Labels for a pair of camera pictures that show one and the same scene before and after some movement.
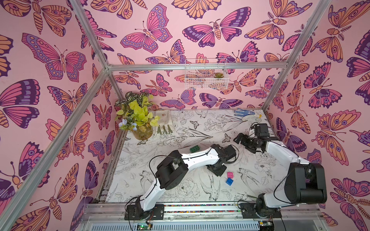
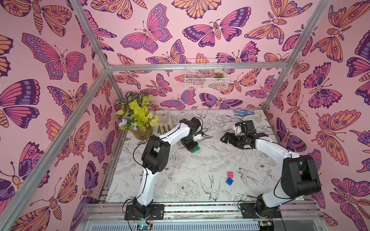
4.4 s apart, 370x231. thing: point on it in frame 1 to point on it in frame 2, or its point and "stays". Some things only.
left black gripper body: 218,172 to 190,143
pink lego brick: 230,174 stays
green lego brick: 195,148 stays
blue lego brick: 229,181 stays
